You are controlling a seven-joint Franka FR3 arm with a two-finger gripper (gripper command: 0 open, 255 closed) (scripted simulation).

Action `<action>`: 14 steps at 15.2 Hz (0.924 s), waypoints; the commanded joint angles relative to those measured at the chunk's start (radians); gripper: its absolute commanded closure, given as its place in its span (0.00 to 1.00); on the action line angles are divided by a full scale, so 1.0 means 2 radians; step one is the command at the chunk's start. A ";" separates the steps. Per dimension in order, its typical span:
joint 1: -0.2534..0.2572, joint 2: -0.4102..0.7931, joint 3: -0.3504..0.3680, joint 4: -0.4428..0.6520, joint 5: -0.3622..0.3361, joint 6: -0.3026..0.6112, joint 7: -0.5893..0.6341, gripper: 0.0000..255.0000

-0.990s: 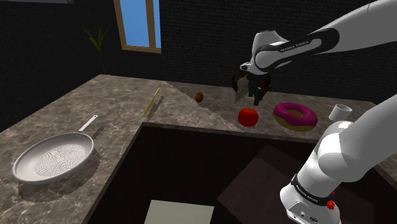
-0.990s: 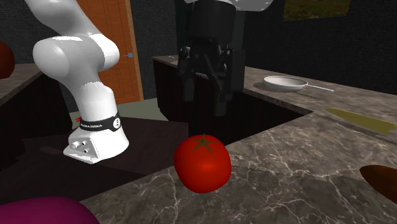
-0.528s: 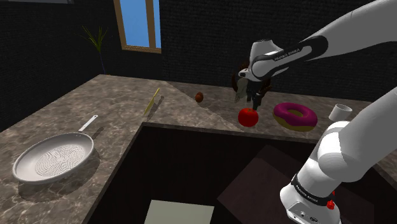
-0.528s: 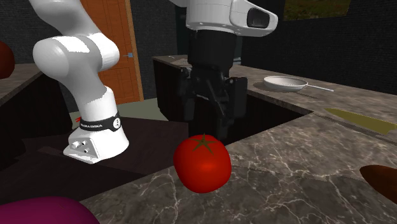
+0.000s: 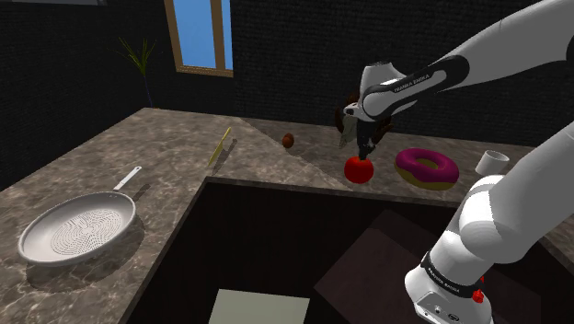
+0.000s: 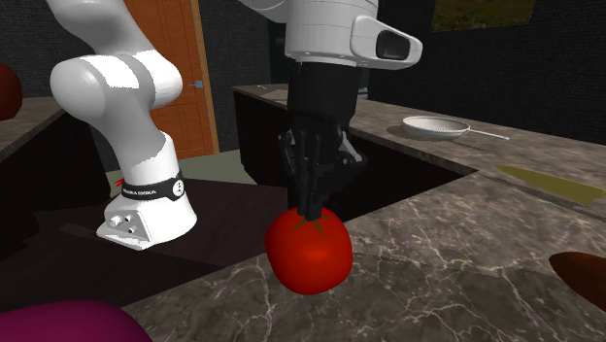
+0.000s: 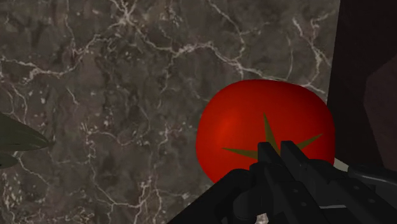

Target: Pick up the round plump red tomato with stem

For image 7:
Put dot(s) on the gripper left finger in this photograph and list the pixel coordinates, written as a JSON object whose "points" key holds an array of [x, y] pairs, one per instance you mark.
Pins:
{"points": [[240, 183]]}

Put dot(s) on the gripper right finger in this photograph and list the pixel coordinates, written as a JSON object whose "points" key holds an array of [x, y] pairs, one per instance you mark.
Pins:
{"points": [[335, 186]]}

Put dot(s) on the red tomato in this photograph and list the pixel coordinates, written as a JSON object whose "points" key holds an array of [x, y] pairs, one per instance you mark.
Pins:
{"points": [[238, 124]]}

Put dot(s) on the dark green plant leaves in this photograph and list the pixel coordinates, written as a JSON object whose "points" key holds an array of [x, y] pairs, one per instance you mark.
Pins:
{"points": [[18, 138]]}

